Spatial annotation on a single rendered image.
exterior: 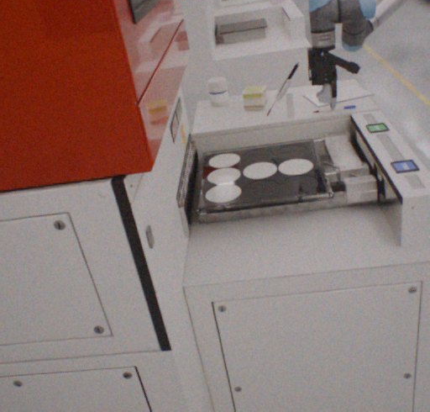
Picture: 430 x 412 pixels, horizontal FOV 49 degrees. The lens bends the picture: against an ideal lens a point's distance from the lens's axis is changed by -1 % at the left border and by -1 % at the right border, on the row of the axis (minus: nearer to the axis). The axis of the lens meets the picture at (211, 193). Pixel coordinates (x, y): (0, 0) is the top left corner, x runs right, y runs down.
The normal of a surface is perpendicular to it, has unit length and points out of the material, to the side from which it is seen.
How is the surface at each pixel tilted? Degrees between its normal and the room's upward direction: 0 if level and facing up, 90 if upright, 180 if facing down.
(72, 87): 90
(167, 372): 90
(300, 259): 0
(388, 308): 90
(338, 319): 90
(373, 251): 0
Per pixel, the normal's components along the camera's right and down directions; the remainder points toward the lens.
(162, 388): -0.04, 0.49
